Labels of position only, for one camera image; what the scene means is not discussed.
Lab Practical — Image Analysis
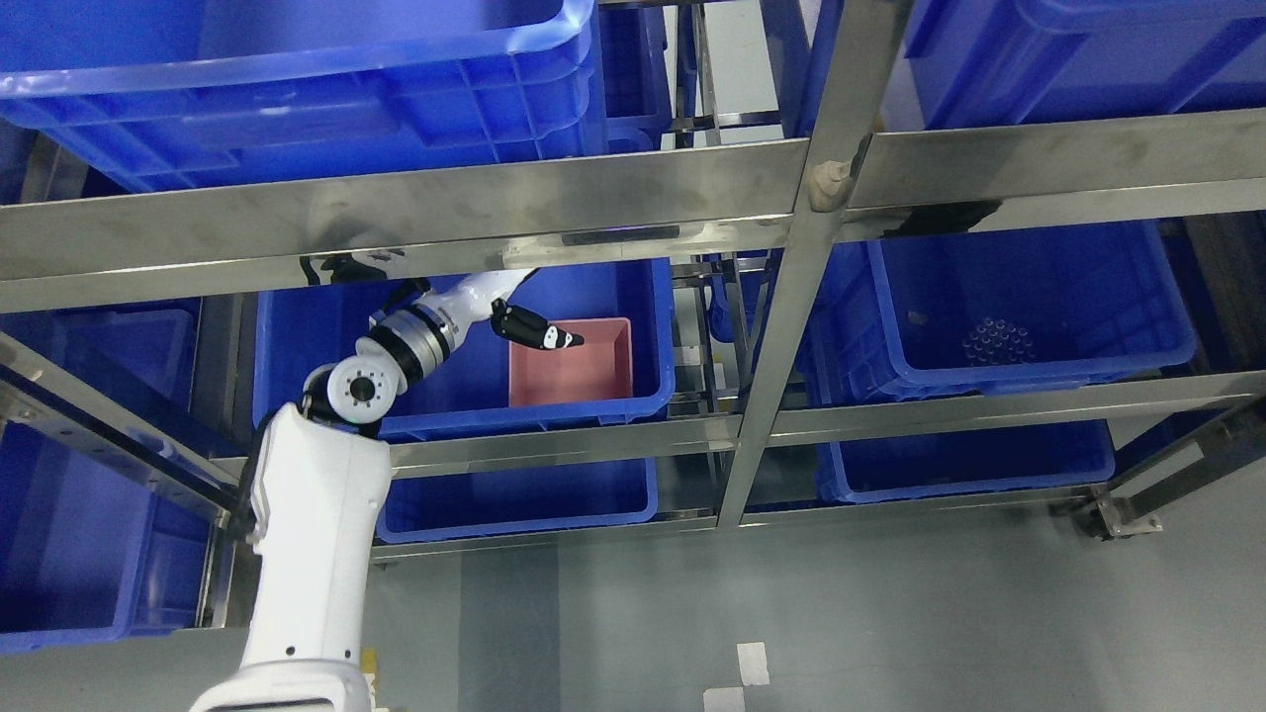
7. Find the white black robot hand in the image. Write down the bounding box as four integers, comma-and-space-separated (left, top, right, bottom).
415, 269, 585, 351

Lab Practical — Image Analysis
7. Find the pink plastic storage box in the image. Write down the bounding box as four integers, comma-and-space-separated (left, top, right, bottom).
509, 318, 633, 408

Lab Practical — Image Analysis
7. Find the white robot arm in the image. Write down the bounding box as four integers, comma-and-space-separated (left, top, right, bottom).
192, 302, 465, 711

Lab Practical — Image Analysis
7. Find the blue target shelf bin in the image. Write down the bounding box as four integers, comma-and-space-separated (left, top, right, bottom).
252, 258, 677, 443

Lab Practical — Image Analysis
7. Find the steel shelf rack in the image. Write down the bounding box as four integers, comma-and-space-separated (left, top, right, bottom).
0, 0, 1266, 633

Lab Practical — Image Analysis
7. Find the blue bin top left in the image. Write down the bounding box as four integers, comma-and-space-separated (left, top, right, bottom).
1, 1, 606, 193

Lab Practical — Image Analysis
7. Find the blue bin bottom left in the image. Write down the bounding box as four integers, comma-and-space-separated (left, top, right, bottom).
0, 307, 214, 656

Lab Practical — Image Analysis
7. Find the blue bin right middle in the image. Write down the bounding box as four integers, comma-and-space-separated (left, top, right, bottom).
795, 220, 1196, 405

